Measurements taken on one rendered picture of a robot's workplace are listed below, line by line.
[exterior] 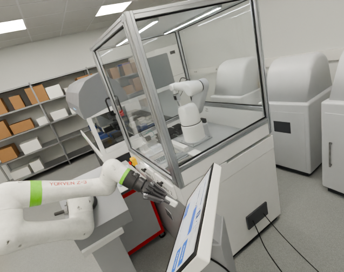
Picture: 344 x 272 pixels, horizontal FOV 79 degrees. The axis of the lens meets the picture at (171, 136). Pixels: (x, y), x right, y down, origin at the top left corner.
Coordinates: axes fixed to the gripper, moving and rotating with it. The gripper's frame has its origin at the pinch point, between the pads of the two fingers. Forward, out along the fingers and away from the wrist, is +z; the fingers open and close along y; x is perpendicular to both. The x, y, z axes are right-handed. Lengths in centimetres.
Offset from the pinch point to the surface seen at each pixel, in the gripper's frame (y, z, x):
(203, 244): -34.1, 10.9, -25.3
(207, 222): -25.2, 11.2, -25.3
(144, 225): 56, -1, 102
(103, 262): -2, -17, 80
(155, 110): 25.9, -30.6, -29.2
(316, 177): 159, 151, 12
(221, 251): -20.7, 24.8, -10.4
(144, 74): 26, -44, -45
